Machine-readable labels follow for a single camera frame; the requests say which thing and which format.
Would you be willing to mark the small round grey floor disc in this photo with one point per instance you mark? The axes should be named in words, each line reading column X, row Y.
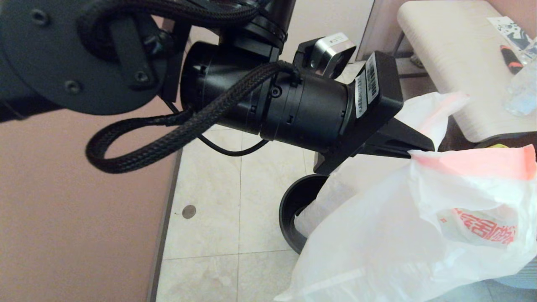
column 188, row 212

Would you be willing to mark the black white printed paper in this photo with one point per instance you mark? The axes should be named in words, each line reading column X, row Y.
column 509, row 30

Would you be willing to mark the dark wall baseboard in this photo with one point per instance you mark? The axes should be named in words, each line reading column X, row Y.
column 165, row 218

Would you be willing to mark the clear plastic bottle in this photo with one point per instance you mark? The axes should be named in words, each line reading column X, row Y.
column 522, row 96

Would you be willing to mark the black orange tool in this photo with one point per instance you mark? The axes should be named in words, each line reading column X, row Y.
column 512, row 61

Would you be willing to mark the left wrist camera unit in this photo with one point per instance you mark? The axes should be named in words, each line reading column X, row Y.
column 327, row 52

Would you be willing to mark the grey patterned shoe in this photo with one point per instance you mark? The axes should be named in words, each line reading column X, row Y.
column 416, row 61

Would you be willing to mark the light wood-grain bench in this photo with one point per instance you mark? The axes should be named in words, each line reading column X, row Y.
column 461, row 54

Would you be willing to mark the white plastic bag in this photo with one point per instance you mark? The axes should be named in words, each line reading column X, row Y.
column 377, row 235

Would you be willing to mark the black trash bin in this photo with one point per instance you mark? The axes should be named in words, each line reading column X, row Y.
column 289, row 209

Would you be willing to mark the white door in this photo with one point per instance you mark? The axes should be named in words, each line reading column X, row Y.
column 327, row 21

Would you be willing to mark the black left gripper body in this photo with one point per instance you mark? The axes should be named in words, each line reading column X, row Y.
column 306, row 109

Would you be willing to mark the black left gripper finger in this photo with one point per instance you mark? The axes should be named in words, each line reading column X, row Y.
column 402, row 140

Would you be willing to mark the black metal bench frame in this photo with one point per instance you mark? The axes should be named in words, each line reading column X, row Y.
column 402, row 53

